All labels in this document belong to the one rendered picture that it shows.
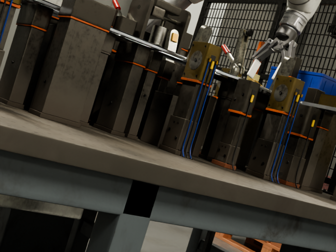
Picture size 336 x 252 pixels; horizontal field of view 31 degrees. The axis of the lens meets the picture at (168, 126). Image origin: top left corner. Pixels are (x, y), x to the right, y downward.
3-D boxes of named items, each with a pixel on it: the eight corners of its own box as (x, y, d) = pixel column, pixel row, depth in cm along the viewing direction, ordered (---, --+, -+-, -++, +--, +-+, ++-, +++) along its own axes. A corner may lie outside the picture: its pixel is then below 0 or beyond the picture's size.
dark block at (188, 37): (148, 140, 223) (183, 30, 223) (138, 137, 229) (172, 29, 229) (159, 143, 226) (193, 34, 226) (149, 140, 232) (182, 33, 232)
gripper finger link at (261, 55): (277, 41, 226) (276, 39, 227) (253, 59, 231) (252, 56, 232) (283, 47, 228) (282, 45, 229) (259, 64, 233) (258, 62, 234)
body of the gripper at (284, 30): (275, 23, 229) (263, 44, 228) (291, 24, 222) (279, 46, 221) (286, 35, 233) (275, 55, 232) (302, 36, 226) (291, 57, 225)
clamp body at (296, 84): (268, 182, 196) (300, 78, 196) (243, 173, 206) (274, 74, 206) (282, 186, 200) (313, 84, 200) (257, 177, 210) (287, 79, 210)
